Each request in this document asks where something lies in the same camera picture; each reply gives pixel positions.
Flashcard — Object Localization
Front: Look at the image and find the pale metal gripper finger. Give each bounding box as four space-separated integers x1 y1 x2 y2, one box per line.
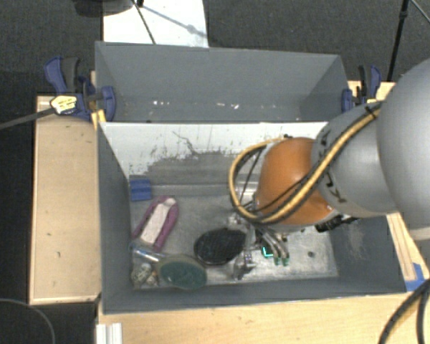
233 250 258 282
229 215 252 234

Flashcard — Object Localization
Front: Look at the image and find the black round mesh disc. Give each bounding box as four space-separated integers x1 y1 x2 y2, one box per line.
193 227 247 267

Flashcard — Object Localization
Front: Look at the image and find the small pale toy figure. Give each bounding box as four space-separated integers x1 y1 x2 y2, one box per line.
130 262 160 289

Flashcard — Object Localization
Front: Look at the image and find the blue sponge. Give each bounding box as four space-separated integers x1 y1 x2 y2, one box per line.
129 178 153 203

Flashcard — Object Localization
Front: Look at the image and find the grey metal bin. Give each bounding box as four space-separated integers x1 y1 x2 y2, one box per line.
93 40 408 315

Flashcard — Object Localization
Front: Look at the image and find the pale wood board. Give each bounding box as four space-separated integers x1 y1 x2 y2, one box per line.
28 95 103 306

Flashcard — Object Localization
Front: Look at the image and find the black cylinder on white bracket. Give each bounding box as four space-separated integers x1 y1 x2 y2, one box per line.
314 214 360 234

